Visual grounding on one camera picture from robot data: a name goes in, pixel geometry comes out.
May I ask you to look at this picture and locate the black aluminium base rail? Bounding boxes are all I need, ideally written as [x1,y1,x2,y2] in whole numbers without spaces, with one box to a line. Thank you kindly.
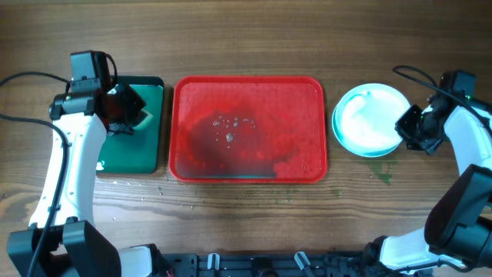
[162,252,434,277]

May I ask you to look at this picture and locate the red plastic tray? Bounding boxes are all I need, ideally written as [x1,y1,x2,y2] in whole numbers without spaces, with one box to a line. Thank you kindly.
[168,75,328,183]

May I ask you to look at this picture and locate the white plate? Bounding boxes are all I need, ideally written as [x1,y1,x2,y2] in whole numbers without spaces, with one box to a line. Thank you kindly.
[337,83,410,130]
[331,105,403,158]

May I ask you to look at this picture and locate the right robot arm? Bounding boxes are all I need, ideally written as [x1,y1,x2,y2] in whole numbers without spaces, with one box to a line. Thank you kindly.
[357,70,491,276]

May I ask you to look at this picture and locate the dark green plastic tray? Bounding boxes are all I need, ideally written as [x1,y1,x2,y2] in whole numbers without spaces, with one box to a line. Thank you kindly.
[96,75,165,174]

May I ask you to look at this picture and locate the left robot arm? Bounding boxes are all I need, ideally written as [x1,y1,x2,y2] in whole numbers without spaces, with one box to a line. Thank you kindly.
[7,50,173,276]

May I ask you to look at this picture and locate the green sponge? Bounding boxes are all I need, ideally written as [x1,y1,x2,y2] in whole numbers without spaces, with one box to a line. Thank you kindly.
[131,109,154,130]

